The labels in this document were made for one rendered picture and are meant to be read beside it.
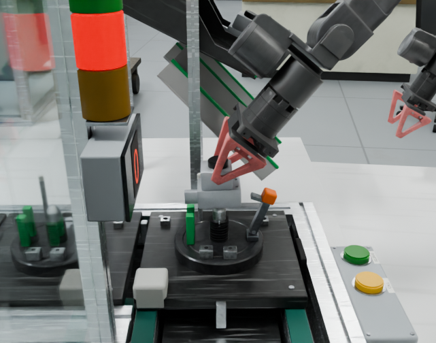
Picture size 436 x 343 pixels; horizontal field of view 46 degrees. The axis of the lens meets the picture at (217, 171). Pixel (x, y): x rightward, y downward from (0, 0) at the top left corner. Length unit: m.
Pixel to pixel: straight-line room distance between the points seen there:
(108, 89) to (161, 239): 0.40
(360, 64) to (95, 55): 5.06
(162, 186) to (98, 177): 0.77
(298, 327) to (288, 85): 0.32
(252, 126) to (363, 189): 0.63
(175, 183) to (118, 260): 0.49
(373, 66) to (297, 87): 4.82
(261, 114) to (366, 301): 0.30
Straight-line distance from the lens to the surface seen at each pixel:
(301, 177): 1.31
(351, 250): 0.84
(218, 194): 0.75
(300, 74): 0.69
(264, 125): 0.70
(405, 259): 1.05
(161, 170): 1.34
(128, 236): 0.86
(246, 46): 0.68
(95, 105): 0.50
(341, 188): 1.28
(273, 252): 0.82
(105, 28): 0.49
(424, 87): 1.26
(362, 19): 0.70
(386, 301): 0.77
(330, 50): 0.68
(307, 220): 0.94
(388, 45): 5.49
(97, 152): 0.49
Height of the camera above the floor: 1.43
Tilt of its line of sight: 25 degrees down
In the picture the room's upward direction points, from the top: straight up
